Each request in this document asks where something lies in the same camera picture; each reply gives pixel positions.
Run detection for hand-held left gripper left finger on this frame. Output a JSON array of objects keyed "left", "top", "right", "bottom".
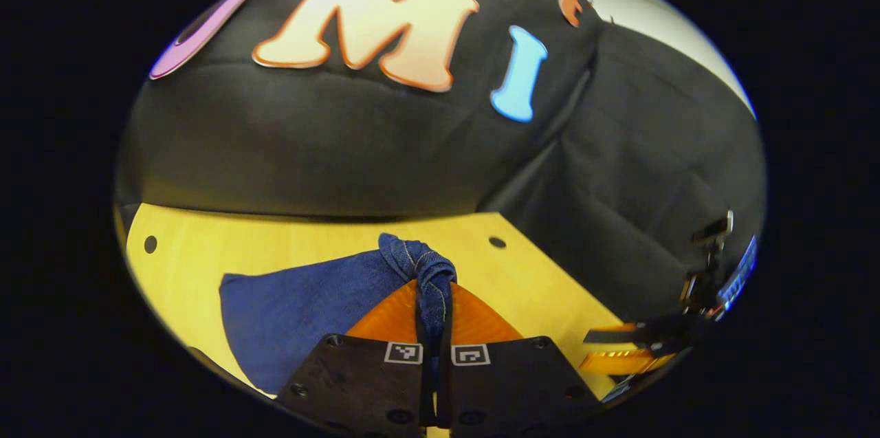
[{"left": 275, "top": 279, "right": 437, "bottom": 437}]

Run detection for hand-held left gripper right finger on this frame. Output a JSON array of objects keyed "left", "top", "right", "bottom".
[{"left": 436, "top": 282, "right": 607, "bottom": 436}]

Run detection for blue denim jeans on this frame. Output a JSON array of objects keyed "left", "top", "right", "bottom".
[{"left": 219, "top": 232, "right": 459, "bottom": 397}]

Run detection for black backdrop cloth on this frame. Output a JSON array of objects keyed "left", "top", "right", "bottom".
[{"left": 113, "top": 0, "right": 766, "bottom": 326}]

